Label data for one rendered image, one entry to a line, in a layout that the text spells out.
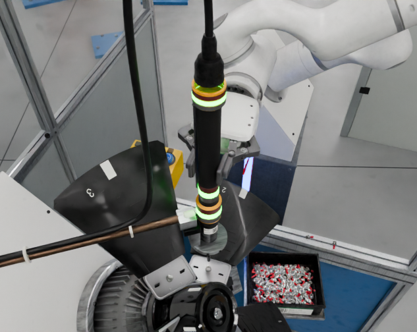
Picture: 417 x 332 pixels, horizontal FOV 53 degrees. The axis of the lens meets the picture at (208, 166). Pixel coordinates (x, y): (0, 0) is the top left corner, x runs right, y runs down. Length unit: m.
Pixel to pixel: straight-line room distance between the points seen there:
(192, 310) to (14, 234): 0.38
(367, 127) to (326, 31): 2.20
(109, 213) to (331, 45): 0.48
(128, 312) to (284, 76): 0.81
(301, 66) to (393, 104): 1.55
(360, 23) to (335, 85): 2.65
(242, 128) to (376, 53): 0.63
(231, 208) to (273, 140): 0.45
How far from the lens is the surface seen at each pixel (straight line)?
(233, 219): 1.00
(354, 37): 0.74
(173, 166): 1.24
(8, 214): 0.93
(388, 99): 2.77
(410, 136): 2.96
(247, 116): 0.68
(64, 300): 0.97
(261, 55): 0.79
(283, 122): 1.39
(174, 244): 0.82
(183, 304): 0.83
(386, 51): 1.21
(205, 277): 0.91
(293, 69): 1.31
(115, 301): 0.93
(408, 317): 2.36
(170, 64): 3.46
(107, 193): 0.78
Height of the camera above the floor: 2.01
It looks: 49 degrees down
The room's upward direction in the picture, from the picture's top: straight up
